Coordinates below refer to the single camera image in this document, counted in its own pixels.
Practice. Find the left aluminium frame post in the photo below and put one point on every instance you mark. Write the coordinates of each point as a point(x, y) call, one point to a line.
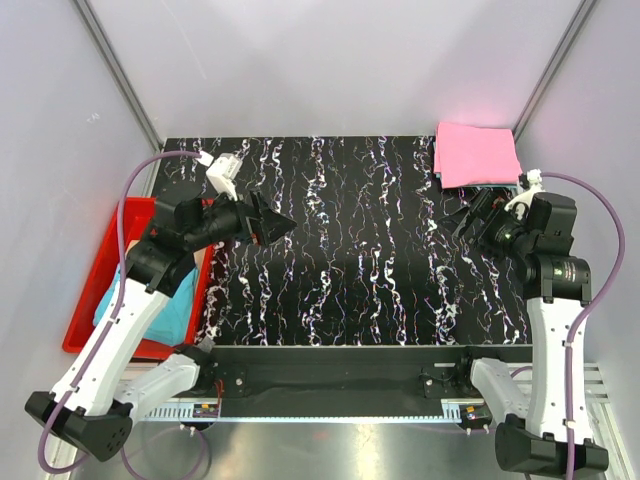
point(100, 39)

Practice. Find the light blue t shirt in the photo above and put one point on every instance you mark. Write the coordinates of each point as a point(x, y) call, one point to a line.
point(170, 326)

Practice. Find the pink t shirt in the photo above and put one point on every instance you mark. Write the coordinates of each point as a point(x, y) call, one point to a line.
point(495, 138)

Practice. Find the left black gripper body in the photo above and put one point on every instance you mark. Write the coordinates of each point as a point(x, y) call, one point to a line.
point(244, 231)

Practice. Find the right aluminium frame post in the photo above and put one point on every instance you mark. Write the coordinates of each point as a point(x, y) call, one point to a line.
point(560, 54)

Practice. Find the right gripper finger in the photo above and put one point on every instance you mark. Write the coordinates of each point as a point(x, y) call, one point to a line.
point(460, 207)
point(463, 219)

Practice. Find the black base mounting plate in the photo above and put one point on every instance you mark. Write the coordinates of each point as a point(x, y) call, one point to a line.
point(332, 383)

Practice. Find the beige t shirt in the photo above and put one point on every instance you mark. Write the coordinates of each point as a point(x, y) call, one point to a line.
point(203, 258)

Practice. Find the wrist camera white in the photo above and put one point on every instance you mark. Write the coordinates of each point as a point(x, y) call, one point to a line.
point(221, 172)
point(530, 183)

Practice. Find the folded teal t shirt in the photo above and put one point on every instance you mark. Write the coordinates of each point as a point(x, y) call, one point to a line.
point(471, 164)

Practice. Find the aluminium frame post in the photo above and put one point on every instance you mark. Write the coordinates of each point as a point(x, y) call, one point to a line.
point(560, 54)
point(100, 39)

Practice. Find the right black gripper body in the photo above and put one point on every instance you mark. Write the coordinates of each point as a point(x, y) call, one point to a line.
point(495, 234)

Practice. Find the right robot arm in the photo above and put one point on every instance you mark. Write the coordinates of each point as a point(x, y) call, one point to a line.
point(547, 433)

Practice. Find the red plastic bin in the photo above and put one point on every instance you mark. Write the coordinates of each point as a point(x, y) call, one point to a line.
point(137, 214)

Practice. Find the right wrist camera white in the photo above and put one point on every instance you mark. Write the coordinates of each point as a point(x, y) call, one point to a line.
point(530, 183)

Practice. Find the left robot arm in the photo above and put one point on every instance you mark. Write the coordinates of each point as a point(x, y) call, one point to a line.
point(86, 408)

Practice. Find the slotted cable duct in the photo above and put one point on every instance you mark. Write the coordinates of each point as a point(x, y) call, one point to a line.
point(200, 412)

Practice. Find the folded dark grey t shirt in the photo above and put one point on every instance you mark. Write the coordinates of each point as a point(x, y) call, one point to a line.
point(472, 189)

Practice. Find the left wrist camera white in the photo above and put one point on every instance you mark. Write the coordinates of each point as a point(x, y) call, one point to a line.
point(221, 172)

